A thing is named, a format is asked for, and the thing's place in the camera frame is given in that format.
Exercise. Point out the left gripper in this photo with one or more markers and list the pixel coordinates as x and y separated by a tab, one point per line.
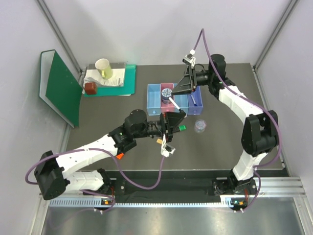
169	120

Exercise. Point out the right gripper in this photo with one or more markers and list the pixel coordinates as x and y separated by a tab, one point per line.
188	83

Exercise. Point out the pink drawer box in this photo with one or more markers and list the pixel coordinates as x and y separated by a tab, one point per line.
164	107

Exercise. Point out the blue round lidded jar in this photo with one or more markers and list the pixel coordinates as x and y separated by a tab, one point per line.
166	95

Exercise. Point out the white blue marker pen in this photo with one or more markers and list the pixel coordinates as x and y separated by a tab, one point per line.
193	100

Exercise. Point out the orange black highlighter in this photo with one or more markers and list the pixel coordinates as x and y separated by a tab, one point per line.
120	156

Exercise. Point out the white black marker pen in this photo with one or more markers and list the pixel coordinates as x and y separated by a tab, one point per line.
173	106

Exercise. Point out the purple drawer box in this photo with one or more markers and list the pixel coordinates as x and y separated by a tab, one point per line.
192	109

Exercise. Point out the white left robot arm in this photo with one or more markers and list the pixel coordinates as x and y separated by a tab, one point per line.
59	173

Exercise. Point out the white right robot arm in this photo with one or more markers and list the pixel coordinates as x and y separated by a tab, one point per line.
259	134

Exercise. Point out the green black highlighter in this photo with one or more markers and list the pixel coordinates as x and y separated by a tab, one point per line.
181	128

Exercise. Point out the clear plastic pin jar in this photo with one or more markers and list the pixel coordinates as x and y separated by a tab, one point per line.
200	126

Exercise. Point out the teal green notebook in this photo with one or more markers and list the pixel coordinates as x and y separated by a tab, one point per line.
121	84

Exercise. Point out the cream yellow mug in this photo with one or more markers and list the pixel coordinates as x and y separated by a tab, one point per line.
104	68

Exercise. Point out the dark red cube box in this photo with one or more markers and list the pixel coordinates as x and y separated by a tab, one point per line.
90	88

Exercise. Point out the green binder folder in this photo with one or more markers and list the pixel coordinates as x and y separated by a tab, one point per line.
58	87

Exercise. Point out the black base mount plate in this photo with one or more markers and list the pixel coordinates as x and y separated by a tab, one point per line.
180	186

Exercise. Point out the grey slotted cable duct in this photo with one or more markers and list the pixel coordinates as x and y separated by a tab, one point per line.
84	201

